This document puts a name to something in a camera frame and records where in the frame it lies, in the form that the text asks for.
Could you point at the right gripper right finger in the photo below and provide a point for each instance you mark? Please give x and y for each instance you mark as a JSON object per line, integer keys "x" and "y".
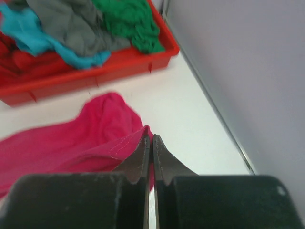
{"x": 186, "y": 200}

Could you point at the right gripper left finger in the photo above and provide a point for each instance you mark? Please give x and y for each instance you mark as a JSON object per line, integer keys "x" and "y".
{"x": 103, "y": 200}

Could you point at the magenta t shirt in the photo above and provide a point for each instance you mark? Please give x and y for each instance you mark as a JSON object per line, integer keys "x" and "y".
{"x": 104, "y": 134}

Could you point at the red plastic bin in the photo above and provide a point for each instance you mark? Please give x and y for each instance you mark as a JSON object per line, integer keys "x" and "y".
{"x": 122, "y": 64}

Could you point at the red t shirt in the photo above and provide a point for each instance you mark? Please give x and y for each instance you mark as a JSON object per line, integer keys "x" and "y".
{"x": 18, "y": 66}

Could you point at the grey t shirt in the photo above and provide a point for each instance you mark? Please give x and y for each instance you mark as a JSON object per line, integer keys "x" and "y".
{"x": 77, "y": 24}

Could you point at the green t shirt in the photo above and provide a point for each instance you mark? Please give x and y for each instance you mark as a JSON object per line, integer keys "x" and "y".
{"x": 133, "y": 20}

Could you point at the teal t shirt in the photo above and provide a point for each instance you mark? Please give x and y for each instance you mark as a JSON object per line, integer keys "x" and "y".
{"x": 24, "y": 28}

